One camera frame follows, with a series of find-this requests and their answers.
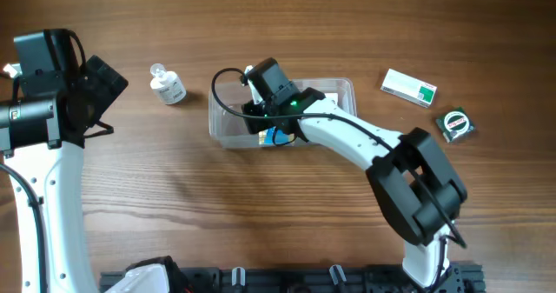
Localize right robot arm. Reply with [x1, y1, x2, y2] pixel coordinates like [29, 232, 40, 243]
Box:
[240, 58, 467, 290]

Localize blue yellow VapoDrops box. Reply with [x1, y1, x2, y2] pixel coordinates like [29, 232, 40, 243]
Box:
[258, 127, 295, 146]

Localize white green medicine box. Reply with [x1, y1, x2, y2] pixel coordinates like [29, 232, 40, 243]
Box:
[381, 69, 437, 108]

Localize clear plastic container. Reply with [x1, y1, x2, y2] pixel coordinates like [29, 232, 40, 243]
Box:
[208, 78, 357, 149]

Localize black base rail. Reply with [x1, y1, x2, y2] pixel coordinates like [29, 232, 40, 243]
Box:
[98, 263, 486, 293]

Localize right black cable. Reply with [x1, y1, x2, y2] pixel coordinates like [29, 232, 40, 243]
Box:
[210, 67, 468, 293]

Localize dark green tape packet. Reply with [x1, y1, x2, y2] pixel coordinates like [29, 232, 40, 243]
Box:
[435, 107, 476, 143]

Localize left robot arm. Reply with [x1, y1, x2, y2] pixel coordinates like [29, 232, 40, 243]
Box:
[1, 29, 128, 292]

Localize small white plastic bottle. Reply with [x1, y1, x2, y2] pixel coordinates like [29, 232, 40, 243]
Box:
[150, 63, 187, 105]

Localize white Hansaplast plaster box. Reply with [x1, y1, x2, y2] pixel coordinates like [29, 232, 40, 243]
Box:
[325, 93, 338, 105]

